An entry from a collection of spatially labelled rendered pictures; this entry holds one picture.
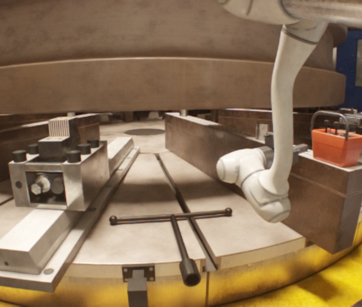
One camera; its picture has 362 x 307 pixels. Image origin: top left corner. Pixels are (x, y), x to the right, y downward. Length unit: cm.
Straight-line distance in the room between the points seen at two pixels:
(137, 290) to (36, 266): 36
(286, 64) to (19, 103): 139
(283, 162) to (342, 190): 45
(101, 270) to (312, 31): 109
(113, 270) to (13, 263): 38
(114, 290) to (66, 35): 135
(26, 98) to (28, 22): 47
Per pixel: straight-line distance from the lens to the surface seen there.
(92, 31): 168
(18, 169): 135
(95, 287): 131
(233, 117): 353
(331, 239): 131
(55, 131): 144
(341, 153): 120
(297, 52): 76
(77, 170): 122
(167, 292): 130
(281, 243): 135
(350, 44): 670
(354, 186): 125
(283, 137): 81
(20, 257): 110
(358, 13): 46
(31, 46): 184
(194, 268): 106
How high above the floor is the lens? 99
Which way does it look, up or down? 14 degrees down
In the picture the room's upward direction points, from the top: straight up
